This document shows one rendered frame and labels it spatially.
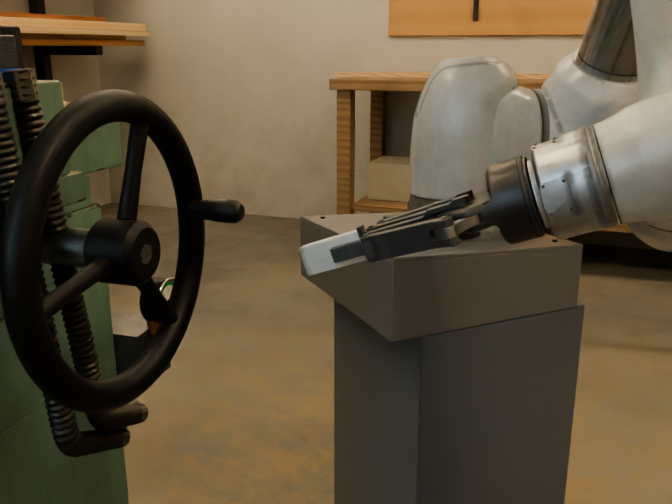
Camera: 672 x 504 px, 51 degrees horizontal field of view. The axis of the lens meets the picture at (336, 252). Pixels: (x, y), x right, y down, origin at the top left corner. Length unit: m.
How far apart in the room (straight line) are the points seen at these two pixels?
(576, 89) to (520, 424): 0.52
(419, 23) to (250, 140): 1.21
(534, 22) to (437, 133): 2.76
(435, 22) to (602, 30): 2.83
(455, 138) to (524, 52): 2.78
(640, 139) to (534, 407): 0.67
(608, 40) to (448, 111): 0.24
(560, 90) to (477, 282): 0.32
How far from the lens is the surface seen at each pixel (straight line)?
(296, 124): 4.19
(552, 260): 1.11
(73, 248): 0.68
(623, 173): 0.61
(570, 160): 0.62
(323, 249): 0.70
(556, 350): 1.18
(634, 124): 0.62
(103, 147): 0.95
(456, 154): 1.08
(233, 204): 0.73
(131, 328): 1.01
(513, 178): 0.63
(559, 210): 0.62
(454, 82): 1.09
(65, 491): 0.98
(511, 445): 1.20
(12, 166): 0.65
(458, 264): 1.00
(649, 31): 0.81
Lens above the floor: 0.99
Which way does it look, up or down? 16 degrees down
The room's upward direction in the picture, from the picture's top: straight up
